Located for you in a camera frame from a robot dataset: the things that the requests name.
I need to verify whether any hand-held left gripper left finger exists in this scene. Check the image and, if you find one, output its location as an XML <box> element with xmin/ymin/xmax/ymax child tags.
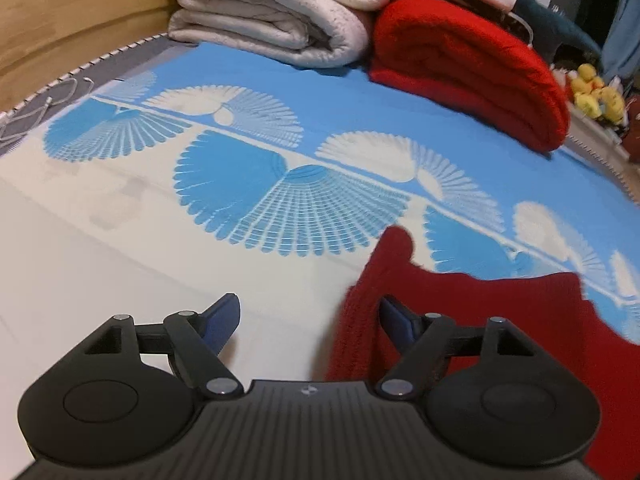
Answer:
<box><xmin>82</xmin><ymin>292</ymin><xmax>245</xmax><ymax>401</ymax></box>

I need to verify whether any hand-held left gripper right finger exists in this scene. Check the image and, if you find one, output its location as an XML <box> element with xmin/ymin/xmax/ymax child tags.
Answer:
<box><xmin>375</xmin><ymin>295</ymin><xmax>538</xmax><ymax>401</ymax></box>

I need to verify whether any dark red knitted sweater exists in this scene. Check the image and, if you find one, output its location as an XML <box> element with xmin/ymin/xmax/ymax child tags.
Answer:
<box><xmin>324</xmin><ymin>225</ymin><xmax>640</xmax><ymax>480</ymax></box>

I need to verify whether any blue fan patterned bed sheet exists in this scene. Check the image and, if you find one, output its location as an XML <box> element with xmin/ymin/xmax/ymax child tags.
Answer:
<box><xmin>0</xmin><ymin>42</ymin><xmax>640</xmax><ymax>461</ymax></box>

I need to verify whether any folded red knitted blanket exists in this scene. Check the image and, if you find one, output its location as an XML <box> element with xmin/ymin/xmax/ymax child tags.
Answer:
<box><xmin>369</xmin><ymin>0</ymin><xmax>572</xmax><ymax>154</ymax></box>

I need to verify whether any yellow plush toy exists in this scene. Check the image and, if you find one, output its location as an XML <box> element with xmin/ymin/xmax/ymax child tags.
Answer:
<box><xmin>570</xmin><ymin>62</ymin><xmax>607</xmax><ymax>120</ymax></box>
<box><xmin>599</xmin><ymin>85</ymin><xmax>628</xmax><ymax>127</ymax></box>

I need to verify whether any dark red patterned cushion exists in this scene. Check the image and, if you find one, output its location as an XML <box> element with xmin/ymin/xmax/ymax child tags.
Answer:
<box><xmin>626</xmin><ymin>102</ymin><xmax>640</xmax><ymax>163</ymax></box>

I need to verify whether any folded white fleece blanket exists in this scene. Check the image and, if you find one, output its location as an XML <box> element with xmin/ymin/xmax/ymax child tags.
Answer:
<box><xmin>166</xmin><ymin>0</ymin><xmax>394</xmax><ymax>68</ymax></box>

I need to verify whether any teal shark plush toy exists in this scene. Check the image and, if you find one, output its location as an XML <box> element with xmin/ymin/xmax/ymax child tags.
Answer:
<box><xmin>507</xmin><ymin>0</ymin><xmax>603</xmax><ymax>63</ymax></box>

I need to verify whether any blue curtain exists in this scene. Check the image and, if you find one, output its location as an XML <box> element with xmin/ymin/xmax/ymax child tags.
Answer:
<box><xmin>600</xmin><ymin>0</ymin><xmax>640</xmax><ymax>93</ymax></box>

